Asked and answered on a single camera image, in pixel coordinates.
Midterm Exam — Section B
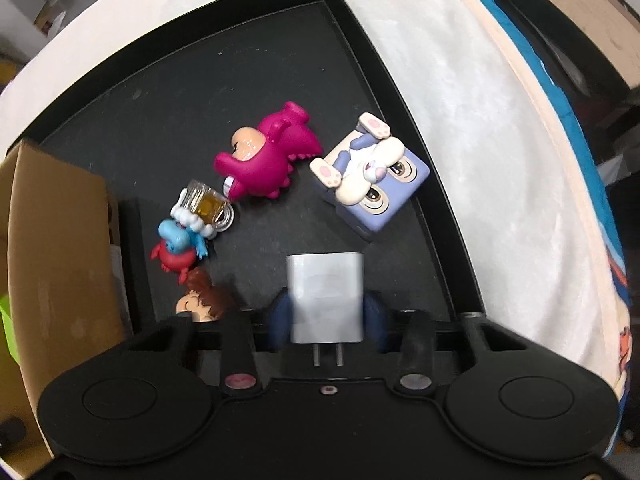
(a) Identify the green packet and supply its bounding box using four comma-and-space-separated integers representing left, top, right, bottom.
0, 294, 22, 363

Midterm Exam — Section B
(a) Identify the white charger plug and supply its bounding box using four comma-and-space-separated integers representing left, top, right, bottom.
285, 251, 366, 368

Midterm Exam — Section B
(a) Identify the brown-haired figure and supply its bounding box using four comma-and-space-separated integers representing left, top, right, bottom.
174, 266, 236, 321

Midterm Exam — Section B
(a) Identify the clear beer mug toy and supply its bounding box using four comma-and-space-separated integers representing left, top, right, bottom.
172, 180, 236, 234

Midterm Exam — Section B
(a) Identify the purple bunny block figure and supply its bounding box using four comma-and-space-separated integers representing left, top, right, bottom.
308, 112, 431, 244

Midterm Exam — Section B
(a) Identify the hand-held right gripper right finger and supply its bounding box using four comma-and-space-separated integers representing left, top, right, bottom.
363, 293, 532, 392

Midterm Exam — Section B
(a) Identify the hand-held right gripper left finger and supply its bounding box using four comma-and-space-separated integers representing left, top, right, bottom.
121, 292, 294, 395

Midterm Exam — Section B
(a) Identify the magenta dinosaur figure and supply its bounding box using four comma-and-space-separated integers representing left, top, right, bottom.
214, 101, 325, 200

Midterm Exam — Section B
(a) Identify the black tray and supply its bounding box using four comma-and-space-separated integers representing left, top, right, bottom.
4, 0, 488, 343

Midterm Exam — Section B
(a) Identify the blue printed sheet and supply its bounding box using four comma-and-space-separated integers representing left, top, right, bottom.
445, 0, 632, 456

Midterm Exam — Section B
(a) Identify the cardboard box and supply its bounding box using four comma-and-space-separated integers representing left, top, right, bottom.
0, 138, 136, 479

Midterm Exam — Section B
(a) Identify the blue and red crab figure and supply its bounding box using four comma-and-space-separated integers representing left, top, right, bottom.
151, 217, 210, 284

